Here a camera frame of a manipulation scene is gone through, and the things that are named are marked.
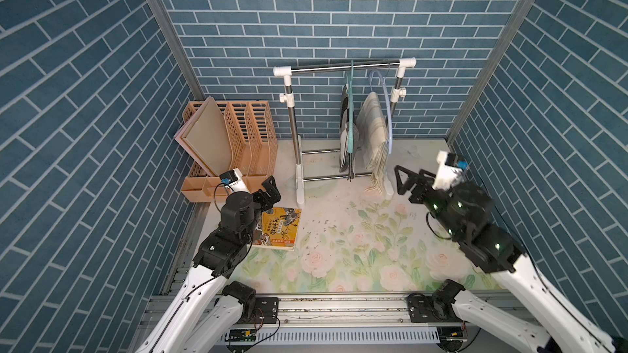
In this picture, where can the light blue clothes hanger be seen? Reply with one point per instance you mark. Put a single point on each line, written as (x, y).
(385, 108)

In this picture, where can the white and steel clothes rack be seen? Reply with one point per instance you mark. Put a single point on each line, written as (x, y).
(321, 126)

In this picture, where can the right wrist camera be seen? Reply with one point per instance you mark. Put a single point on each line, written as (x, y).
(451, 169)

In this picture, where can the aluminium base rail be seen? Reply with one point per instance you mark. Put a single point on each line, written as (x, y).
(360, 320)

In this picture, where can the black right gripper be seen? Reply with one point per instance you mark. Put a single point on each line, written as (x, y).
(423, 181)

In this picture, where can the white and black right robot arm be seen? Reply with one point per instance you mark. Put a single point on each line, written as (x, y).
(463, 212)

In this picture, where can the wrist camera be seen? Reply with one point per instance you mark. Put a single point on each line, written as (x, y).
(451, 169)
(234, 181)

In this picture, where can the teal green clothes hanger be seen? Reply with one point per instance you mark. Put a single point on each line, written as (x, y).
(350, 117)

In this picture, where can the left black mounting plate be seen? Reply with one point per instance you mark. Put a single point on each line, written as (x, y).
(262, 311)

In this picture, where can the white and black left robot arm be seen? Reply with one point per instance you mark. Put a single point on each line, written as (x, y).
(208, 304)

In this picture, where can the plaid cream blue scarf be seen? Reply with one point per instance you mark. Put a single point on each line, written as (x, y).
(374, 141)

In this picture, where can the black mounting plate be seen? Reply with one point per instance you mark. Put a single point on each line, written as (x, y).
(429, 309)
(262, 311)

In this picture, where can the yellow illustrated book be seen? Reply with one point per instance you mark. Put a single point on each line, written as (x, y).
(277, 229)

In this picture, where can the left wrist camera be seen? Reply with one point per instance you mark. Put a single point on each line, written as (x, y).
(234, 181)

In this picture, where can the green circuit board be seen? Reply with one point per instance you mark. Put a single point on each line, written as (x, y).
(241, 336)

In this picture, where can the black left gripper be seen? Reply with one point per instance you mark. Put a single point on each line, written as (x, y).
(273, 194)

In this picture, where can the beige folder board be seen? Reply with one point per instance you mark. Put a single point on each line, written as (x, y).
(204, 137)

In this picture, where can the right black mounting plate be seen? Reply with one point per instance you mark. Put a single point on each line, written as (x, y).
(429, 309)

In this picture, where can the black grey checkered mat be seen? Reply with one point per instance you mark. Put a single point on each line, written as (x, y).
(346, 160)

